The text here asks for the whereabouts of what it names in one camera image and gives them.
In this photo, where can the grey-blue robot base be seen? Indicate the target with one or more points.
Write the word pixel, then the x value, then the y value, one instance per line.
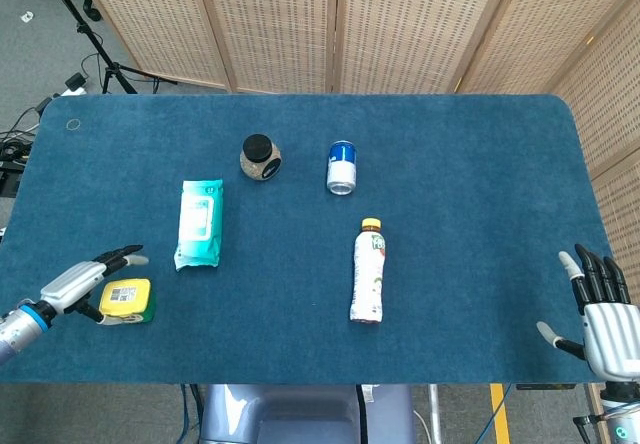
pixel 300 414

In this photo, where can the metal table leg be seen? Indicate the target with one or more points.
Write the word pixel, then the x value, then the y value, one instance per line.
pixel 434 414

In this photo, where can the yellow green sponge pack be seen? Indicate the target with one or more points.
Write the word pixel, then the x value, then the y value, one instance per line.
pixel 125 294

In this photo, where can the blue and white drink can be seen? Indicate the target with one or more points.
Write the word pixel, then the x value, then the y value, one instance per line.
pixel 342 164

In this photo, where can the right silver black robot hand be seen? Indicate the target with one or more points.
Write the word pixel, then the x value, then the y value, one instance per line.
pixel 610 334

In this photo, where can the black tripod stand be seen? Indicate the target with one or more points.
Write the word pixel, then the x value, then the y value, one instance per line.
pixel 113 71

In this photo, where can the green wet wipes pack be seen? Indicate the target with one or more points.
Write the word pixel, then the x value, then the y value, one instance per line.
pixel 197 219

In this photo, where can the black caster wheel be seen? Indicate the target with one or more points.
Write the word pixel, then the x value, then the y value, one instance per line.
pixel 92 9

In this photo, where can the white paper scrap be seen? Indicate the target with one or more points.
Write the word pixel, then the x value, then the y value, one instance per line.
pixel 26 15

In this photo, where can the black power adapter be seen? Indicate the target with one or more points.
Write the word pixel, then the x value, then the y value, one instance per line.
pixel 76 81

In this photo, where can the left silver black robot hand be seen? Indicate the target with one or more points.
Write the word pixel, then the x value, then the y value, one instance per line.
pixel 75 284

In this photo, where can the round glass jar black lid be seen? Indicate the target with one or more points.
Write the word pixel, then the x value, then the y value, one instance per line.
pixel 260 161

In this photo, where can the blue table mat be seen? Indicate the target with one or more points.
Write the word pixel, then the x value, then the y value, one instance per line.
pixel 300 314

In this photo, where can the white-labelled bottle yellow cap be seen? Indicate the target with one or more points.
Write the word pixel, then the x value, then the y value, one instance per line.
pixel 367 274

